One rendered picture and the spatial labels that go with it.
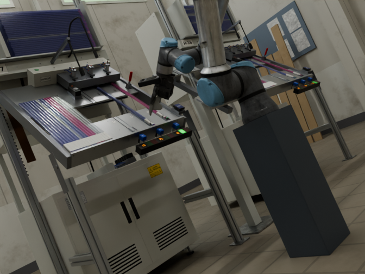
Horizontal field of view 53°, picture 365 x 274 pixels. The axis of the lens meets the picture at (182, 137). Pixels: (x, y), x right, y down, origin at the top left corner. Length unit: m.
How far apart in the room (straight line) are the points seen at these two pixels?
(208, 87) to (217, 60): 0.10
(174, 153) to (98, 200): 4.52
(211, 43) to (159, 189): 1.03
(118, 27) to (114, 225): 5.28
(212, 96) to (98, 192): 0.86
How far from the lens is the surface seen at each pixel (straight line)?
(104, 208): 1.93
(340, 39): 5.38
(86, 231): 1.55
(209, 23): 1.34
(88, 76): 2.17
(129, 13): 7.20
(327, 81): 5.81
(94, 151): 1.62
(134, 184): 2.03
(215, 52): 1.35
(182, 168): 6.37
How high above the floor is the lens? 0.52
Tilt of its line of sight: 3 degrees up
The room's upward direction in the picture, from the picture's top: 24 degrees counter-clockwise
